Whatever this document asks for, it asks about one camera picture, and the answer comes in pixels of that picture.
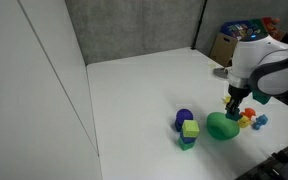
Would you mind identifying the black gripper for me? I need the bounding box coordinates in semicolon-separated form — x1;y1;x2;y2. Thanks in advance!
226;86;250;114

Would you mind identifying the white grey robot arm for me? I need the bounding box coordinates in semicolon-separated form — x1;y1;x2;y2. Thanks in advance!
226;35;288;114

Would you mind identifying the yellow star plush toy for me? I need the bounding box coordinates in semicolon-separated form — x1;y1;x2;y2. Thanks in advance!
223;96;231;104

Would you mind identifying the orange plush toy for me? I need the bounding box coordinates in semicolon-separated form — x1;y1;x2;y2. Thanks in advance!
241;108;256;119

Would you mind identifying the yellow duck plush toy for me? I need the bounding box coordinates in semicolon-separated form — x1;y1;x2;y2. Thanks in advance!
238;116;251;128

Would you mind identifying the green bowl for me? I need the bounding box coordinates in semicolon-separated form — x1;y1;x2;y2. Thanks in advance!
206;112;240;140

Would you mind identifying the lime green top block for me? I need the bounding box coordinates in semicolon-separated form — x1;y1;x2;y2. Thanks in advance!
182;120;200;138

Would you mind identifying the cardboard box with toys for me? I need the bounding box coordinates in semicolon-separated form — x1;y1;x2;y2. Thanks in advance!
209;17;286;67

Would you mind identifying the blue middle block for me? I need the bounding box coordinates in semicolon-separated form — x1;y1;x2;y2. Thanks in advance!
180;131;196;144

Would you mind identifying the green base block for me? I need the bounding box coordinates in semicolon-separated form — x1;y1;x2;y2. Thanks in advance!
178;138;195;151

